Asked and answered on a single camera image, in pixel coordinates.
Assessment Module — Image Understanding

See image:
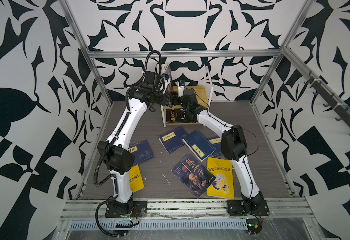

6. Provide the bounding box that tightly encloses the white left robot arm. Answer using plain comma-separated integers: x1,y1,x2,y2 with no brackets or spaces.
93,87,175,210

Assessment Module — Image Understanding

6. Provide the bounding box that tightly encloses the black book yellow title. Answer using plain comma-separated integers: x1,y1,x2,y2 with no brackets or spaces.
165,109,198,125

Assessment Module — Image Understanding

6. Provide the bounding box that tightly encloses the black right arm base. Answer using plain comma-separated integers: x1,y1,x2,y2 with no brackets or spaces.
226,198,269,217

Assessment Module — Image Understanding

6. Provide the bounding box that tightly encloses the yellow book left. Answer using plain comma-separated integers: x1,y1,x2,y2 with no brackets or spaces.
129,165,145,193

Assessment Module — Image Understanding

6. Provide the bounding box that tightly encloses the wooden white-framed bookshelf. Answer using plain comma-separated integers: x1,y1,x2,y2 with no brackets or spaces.
161,66,214,127

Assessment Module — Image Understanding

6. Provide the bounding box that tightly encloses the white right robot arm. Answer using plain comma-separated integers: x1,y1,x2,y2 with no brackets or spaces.
172,89,264,205

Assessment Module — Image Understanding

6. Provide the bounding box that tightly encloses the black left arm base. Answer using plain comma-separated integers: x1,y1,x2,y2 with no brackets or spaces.
105,200,148,218

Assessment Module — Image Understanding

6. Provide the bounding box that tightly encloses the black corrugated cable hose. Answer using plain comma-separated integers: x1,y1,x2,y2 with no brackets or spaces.
92,50,164,238

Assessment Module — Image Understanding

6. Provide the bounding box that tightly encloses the thick blue book yellow label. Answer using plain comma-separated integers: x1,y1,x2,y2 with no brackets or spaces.
182,130,216,162

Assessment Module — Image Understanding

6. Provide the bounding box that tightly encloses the purple portrait book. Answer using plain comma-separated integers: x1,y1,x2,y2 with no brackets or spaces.
172,154,215,199
162,64,173,92

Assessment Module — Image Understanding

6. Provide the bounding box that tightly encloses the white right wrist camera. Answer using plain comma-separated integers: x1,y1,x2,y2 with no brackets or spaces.
176,80,186,97

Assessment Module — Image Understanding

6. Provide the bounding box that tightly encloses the grey wall hook rail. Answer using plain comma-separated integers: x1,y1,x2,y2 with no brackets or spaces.
304,71,350,136

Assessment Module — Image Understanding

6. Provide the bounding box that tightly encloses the yellow book right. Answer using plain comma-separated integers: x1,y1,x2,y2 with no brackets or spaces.
206,158,235,199

